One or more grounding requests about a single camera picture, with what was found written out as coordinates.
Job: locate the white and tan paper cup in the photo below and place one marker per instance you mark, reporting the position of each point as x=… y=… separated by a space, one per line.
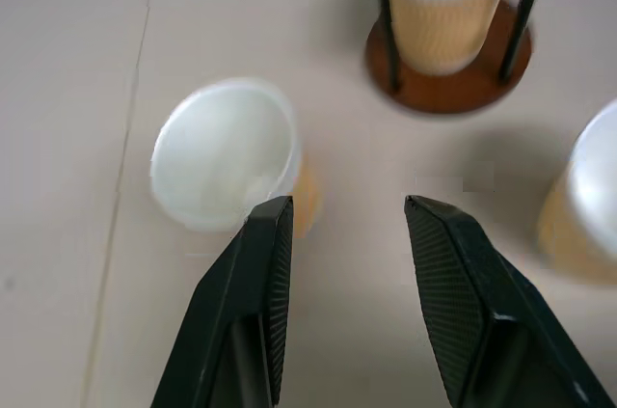
x=217 y=152
x=588 y=205
x=443 y=17

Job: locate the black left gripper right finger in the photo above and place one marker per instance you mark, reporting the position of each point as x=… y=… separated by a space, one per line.
x=463 y=292

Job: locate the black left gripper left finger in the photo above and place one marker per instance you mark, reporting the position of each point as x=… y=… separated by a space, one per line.
x=241 y=302

